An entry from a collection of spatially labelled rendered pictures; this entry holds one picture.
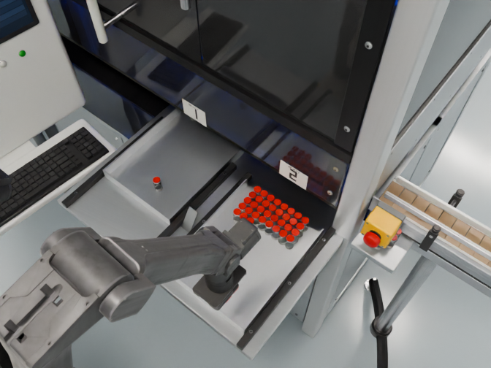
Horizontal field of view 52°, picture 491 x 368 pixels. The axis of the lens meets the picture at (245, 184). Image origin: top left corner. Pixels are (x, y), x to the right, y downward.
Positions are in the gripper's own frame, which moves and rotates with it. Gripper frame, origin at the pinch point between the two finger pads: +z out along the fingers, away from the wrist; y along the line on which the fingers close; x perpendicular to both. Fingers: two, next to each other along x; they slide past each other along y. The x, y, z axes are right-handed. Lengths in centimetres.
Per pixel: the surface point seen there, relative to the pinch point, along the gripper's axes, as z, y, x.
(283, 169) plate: 1.2, 36.1, 9.5
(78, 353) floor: 102, -30, 57
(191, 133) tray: 15, 37, 45
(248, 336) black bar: 12.3, -0.9, -8.0
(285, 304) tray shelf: 14.6, 11.5, -9.9
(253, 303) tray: 14.3, 6.6, -3.6
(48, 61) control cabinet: 0, 23, 87
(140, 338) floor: 103, -10, 42
